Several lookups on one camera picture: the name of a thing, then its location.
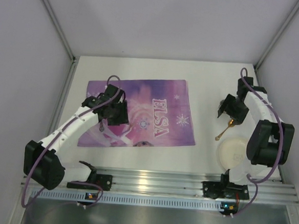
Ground aluminium frame post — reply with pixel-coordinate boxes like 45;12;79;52
254;0;299;72
41;0;76;63

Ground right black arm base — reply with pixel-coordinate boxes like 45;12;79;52
202;172;249;200

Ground perforated grey cable tray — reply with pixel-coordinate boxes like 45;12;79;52
30;187;239;213

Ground gold spoon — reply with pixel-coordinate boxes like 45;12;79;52
215;119;235;141

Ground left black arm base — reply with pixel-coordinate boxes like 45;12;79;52
67;173;113;191

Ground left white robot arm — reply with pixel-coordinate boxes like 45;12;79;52
23;84;129;190

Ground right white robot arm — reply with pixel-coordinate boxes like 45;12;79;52
218;75;294;185

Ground iridescent purple fork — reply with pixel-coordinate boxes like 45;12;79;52
99;123;104;132

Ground purple Elsa placemat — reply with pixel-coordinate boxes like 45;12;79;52
77;79;195;147

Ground aluminium mounting rail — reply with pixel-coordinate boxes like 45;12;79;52
20;161;299;206

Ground small beige cup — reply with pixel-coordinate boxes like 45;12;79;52
218;100;225;113

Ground left aluminium frame post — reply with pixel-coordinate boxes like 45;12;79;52
41;0;76;63

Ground cream white plate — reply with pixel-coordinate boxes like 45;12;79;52
217;137;264;178

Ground right aluminium frame post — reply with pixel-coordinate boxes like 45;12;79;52
254;0;299;72

